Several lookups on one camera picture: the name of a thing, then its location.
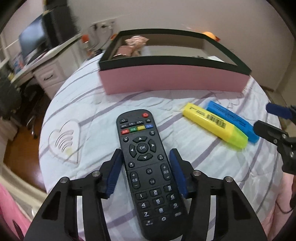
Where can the white wall power outlet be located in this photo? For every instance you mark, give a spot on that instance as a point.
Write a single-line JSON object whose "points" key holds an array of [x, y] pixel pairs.
{"points": [[104, 24]]}

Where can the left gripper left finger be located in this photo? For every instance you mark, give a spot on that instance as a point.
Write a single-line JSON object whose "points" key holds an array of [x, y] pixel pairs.
{"points": [[57, 217]]}

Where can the yellow highlighter marker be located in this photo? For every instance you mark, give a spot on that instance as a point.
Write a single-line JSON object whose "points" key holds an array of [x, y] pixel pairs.
{"points": [[216, 125]]}

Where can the blue highlighter marker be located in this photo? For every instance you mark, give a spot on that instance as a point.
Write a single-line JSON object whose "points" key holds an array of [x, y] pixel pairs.
{"points": [[235, 119]]}

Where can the white usb wall charger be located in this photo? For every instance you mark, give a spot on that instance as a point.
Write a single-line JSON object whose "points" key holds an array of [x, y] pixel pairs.
{"points": [[215, 58]]}

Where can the pink bedding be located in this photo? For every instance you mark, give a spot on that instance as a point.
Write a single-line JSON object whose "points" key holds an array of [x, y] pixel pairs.
{"points": [[13, 222]]}

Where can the pink pig-eared doll figure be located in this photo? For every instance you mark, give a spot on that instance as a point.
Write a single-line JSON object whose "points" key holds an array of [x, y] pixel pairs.
{"points": [[136, 43]]}

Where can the rose gold metal canister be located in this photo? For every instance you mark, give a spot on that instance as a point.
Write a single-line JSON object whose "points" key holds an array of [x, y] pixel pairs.
{"points": [[125, 51]]}

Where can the orange snack bag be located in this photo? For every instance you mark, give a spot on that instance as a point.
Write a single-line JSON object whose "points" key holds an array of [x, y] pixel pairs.
{"points": [[113, 37]]}

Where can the orange octopus plush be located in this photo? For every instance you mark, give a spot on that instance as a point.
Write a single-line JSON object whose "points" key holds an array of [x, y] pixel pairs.
{"points": [[212, 36]]}

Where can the pink black tray box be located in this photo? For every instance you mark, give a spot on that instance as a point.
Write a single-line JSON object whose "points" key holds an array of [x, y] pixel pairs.
{"points": [[168, 62]]}

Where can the white striped quilt cover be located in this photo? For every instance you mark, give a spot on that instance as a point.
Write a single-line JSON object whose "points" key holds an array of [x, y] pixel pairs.
{"points": [[79, 133]]}

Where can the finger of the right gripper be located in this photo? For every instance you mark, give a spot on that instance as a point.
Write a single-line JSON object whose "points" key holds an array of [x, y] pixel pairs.
{"points": [[278, 110], [271, 133]]}

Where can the black computer monitor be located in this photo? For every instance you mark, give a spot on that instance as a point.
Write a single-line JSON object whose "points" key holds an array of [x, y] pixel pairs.
{"points": [[33, 40]]}

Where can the white computer desk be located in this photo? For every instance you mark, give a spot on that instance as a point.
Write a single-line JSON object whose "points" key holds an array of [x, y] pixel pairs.
{"points": [[54, 67]]}

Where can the black pc tower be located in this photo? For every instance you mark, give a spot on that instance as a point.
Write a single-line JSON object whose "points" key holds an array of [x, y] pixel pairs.
{"points": [[58, 25]]}

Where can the black office chair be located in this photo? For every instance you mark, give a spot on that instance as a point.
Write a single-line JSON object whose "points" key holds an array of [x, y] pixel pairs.
{"points": [[19, 107]]}

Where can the orange-lid glass bottle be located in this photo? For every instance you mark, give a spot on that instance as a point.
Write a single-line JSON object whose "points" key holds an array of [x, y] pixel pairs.
{"points": [[86, 42]]}

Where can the black tv remote control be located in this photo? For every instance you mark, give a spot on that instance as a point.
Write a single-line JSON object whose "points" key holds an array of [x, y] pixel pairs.
{"points": [[160, 210]]}

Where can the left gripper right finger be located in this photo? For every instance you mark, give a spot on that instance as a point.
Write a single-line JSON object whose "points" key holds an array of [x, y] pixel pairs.
{"points": [[235, 217]]}

